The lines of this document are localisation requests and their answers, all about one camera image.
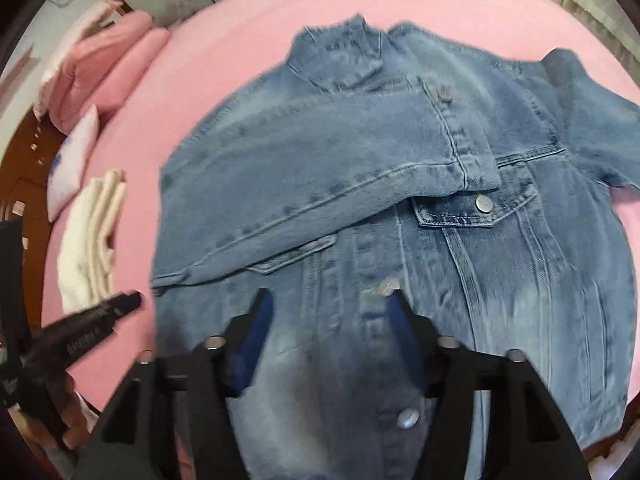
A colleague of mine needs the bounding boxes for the blue denim jacket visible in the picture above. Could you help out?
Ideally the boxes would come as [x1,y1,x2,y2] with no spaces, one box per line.
[151,18,639,479]

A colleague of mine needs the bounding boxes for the folded white cream clothes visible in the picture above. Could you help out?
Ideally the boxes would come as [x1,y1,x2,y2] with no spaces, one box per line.
[56,169,127,314]

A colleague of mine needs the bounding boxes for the person's left hand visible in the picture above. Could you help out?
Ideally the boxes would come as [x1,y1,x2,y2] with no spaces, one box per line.
[8,374,104,453]

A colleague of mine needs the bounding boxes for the small white printed pillow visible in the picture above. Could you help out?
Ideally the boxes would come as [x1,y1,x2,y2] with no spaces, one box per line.
[47,105,100,223]

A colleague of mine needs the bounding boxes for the brown wooden headboard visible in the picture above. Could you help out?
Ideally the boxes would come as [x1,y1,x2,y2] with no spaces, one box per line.
[0,113,65,328]

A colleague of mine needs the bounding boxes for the folded pink quilt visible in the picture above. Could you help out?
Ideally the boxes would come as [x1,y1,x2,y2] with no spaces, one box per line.
[48,11,171,134]

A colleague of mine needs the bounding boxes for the pink bed sheet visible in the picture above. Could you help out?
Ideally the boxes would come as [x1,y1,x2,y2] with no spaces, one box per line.
[73,0,639,408]

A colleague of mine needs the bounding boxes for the pink lace pillow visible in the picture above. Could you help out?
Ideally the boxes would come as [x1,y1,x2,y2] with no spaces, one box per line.
[32,0,124,122]

